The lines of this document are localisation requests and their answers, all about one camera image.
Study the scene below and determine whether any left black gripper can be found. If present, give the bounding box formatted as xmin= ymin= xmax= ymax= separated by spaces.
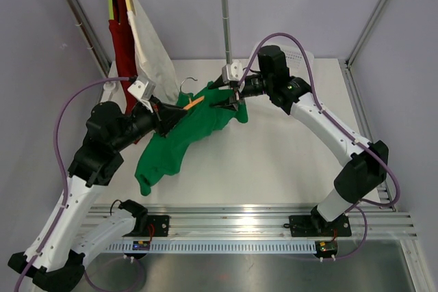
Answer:
xmin=111 ymin=95 xmax=188 ymax=152

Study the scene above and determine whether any orange hanger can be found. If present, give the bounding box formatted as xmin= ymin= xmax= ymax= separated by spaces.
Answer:
xmin=179 ymin=77 xmax=205 ymax=111

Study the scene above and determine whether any green t shirt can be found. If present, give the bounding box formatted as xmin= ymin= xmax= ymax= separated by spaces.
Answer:
xmin=134 ymin=87 xmax=248 ymax=196

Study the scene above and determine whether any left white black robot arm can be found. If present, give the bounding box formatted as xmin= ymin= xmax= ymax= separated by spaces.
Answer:
xmin=8 ymin=98 xmax=187 ymax=291

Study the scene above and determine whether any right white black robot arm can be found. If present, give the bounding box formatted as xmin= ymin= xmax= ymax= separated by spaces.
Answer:
xmin=209 ymin=45 xmax=389 ymax=237

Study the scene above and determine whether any white t shirt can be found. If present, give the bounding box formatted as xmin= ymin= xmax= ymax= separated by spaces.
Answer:
xmin=127 ymin=0 xmax=179 ymax=105

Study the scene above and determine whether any red t shirt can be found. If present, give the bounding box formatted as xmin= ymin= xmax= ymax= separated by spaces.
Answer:
xmin=106 ymin=0 xmax=151 ymax=146

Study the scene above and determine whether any white plastic basket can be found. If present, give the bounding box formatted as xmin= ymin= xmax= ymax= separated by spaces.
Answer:
xmin=250 ymin=41 xmax=314 ymax=82

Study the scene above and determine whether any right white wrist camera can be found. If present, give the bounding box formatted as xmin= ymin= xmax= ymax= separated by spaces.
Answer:
xmin=222 ymin=59 xmax=243 ymax=84

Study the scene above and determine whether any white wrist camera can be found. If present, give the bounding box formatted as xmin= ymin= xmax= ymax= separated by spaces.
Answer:
xmin=222 ymin=59 xmax=243 ymax=84
xmin=128 ymin=76 xmax=156 ymax=112

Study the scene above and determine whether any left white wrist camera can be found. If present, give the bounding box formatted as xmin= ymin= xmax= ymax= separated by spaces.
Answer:
xmin=128 ymin=76 xmax=156 ymax=112

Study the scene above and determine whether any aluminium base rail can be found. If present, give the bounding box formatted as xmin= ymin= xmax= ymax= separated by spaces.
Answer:
xmin=71 ymin=204 xmax=417 ymax=256

